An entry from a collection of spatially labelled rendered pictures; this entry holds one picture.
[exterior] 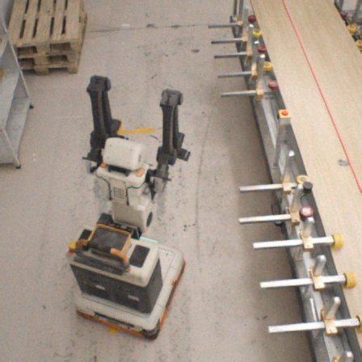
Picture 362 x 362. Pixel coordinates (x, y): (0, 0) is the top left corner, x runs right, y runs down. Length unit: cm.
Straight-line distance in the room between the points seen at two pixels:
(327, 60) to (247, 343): 238
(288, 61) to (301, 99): 50
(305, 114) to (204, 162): 121
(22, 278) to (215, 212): 167
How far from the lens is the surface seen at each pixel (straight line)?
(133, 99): 501
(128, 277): 277
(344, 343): 287
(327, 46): 429
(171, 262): 336
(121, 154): 257
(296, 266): 292
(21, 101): 510
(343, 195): 306
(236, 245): 377
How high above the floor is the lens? 320
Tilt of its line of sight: 50 degrees down
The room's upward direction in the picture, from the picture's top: 2 degrees counter-clockwise
